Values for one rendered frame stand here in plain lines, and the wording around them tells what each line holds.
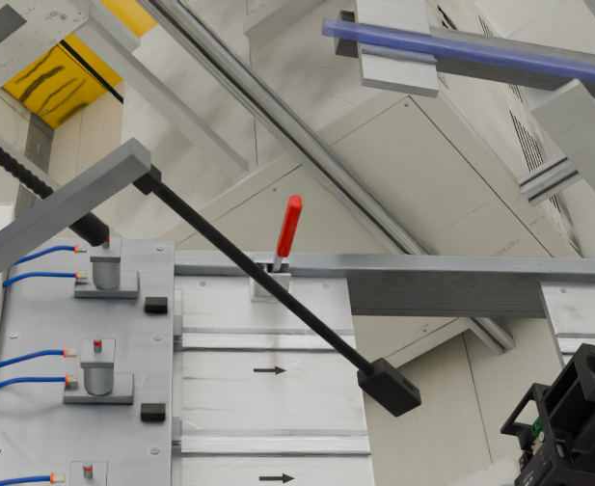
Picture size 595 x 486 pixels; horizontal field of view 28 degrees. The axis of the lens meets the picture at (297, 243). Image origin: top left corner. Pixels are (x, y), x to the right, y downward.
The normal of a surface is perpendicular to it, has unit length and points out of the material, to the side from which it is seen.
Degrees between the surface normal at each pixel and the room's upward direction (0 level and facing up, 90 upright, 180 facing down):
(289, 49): 0
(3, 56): 90
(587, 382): 33
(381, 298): 90
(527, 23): 0
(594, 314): 43
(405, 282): 90
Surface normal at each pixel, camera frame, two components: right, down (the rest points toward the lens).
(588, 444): 0.07, 0.67
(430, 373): -0.61, -0.56
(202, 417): 0.09, -0.74
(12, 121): 0.79, -0.49
